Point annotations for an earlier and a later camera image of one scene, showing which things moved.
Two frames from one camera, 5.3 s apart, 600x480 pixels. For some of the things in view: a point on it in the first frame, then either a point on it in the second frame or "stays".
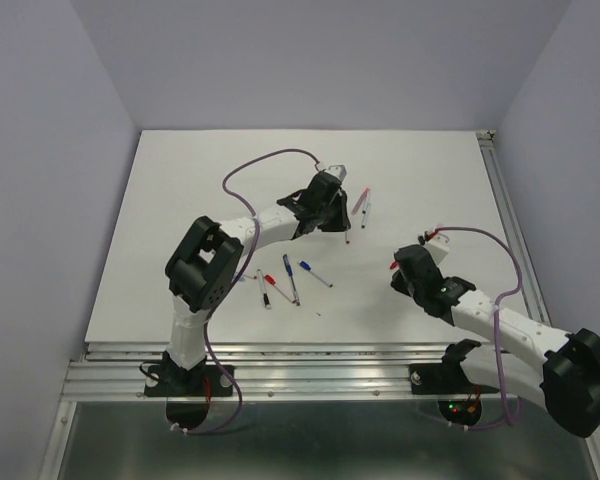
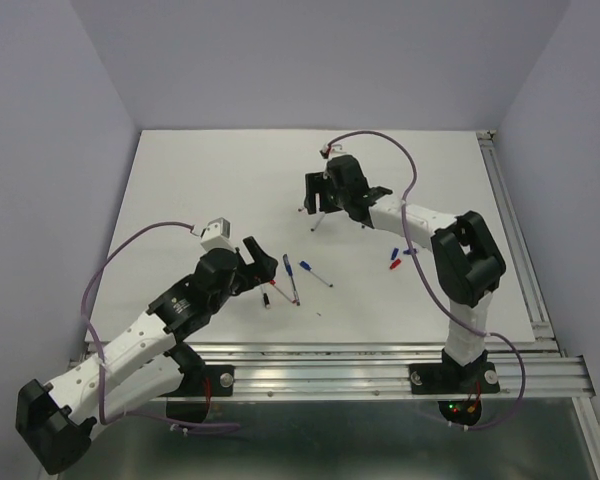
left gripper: [342, 222] -> [261, 271]
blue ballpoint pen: [289, 269] stays
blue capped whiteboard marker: [308, 268] stays
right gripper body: [400, 284] -> [337, 197]
